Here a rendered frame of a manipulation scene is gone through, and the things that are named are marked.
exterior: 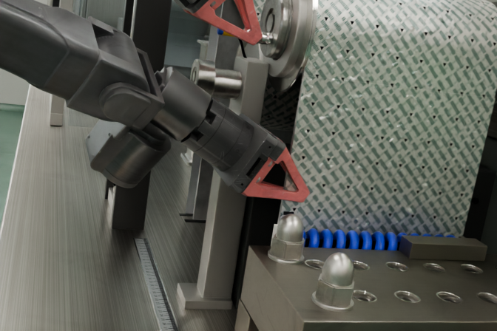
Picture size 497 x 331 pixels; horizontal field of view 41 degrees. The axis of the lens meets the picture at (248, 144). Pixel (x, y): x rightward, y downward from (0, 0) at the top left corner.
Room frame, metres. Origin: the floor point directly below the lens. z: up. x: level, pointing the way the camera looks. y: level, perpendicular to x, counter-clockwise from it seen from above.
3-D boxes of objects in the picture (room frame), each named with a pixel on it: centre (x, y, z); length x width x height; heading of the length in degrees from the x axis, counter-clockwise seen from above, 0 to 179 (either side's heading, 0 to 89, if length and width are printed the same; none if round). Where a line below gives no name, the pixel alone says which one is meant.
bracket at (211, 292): (0.77, 0.03, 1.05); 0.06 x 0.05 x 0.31; 108
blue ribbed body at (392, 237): (0.71, -0.16, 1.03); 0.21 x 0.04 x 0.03; 108
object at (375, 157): (0.73, -0.16, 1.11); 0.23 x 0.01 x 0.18; 108
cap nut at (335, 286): (0.53, -0.09, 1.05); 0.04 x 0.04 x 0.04
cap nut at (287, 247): (0.62, -0.05, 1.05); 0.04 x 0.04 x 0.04
